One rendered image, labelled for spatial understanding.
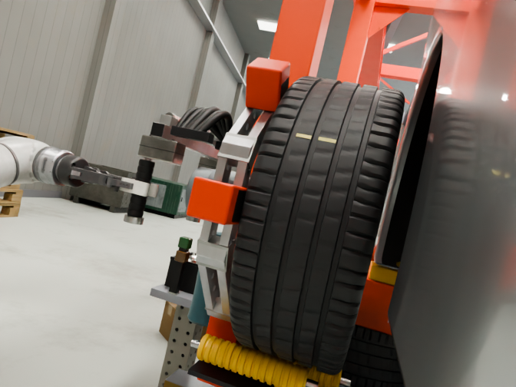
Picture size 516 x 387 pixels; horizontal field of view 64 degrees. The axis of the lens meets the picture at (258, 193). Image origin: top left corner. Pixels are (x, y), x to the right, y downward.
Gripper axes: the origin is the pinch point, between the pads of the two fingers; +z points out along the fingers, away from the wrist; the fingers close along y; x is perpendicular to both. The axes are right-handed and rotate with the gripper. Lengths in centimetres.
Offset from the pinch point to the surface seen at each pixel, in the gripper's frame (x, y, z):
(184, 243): -19, -54, -9
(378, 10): 174, -261, 24
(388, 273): -12, -61, 62
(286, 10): 72, -60, 6
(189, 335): -58, -73, -6
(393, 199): 13, -56, 58
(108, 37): 206, -523, -432
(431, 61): 47, -25, 57
